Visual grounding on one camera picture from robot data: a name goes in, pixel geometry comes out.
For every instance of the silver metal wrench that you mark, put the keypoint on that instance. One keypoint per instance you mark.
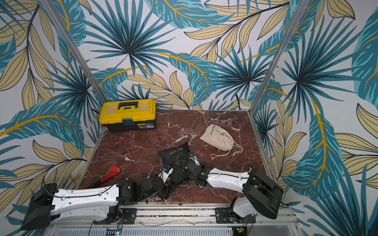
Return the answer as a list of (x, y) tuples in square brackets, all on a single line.
[(251, 167)]

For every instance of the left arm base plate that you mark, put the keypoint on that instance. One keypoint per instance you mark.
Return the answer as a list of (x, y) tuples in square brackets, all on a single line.
[(119, 216)]

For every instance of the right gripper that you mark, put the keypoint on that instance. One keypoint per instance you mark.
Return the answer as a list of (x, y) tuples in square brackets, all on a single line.
[(189, 166)]

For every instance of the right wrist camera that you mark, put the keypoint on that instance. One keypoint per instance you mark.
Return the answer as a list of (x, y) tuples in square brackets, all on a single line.
[(193, 157)]

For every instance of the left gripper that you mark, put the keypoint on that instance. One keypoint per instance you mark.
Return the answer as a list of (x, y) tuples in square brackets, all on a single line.
[(167, 191)]

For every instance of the black drawstring dryer bag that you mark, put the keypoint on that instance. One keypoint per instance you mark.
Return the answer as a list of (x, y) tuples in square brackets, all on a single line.
[(176, 157)]

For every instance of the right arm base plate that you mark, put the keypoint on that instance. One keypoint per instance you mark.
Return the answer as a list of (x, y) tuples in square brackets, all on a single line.
[(224, 215)]

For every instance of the beige drawstring dryer bag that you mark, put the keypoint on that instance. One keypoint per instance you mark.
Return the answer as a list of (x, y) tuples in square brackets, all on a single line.
[(218, 137)]

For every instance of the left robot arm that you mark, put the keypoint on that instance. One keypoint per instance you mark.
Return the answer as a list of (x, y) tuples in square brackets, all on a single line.
[(51, 204)]

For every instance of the yellow black toolbox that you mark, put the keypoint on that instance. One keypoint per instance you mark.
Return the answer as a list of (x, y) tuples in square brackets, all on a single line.
[(132, 115)]

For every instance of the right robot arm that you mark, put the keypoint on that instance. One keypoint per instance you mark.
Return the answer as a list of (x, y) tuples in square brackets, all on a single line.
[(261, 194)]

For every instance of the red black hand tool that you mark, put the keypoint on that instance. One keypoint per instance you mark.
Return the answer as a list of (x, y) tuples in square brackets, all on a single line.
[(115, 170)]

